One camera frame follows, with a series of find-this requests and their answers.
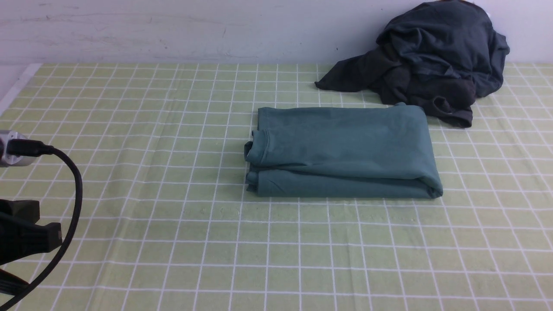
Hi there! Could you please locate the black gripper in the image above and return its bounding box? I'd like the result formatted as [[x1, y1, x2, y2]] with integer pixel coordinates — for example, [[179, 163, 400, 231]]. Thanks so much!
[[0, 200, 63, 296]]

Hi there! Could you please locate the green long sleeve shirt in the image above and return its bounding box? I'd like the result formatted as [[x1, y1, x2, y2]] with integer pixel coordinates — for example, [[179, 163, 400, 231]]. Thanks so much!
[[244, 104, 444, 199]]

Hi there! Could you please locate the dark grey crumpled garment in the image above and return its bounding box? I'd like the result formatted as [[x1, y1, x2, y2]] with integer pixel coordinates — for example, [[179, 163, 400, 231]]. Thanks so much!
[[315, 44, 476, 128]]

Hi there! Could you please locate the dark slate blue garment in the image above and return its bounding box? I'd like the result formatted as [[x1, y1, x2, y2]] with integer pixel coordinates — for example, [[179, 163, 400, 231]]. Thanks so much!
[[376, 0, 510, 97]]

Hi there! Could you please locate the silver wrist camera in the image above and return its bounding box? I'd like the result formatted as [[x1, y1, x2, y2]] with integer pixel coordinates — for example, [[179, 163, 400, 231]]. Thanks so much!
[[0, 130, 37, 168]]

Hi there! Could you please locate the black camera cable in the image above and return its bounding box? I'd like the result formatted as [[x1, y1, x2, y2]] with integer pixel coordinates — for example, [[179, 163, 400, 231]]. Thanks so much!
[[0, 139, 83, 309]]

